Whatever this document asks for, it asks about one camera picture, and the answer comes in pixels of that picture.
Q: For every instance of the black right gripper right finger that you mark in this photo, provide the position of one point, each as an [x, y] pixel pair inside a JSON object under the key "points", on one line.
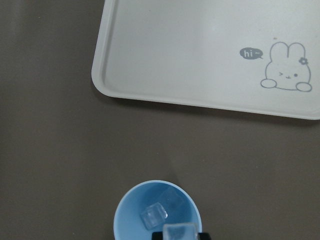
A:
{"points": [[204, 236]]}

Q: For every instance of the light blue plastic cup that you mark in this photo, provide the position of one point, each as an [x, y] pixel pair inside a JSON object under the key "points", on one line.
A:
{"points": [[151, 204]]}

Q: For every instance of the clear ice cube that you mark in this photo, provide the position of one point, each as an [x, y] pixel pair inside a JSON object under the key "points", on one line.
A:
{"points": [[153, 216]]}

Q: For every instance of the cream rabbit serving tray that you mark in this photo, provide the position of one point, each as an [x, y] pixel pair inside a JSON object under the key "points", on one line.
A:
{"points": [[255, 56]]}

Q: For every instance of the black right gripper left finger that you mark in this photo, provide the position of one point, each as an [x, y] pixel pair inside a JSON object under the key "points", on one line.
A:
{"points": [[157, 235]]}

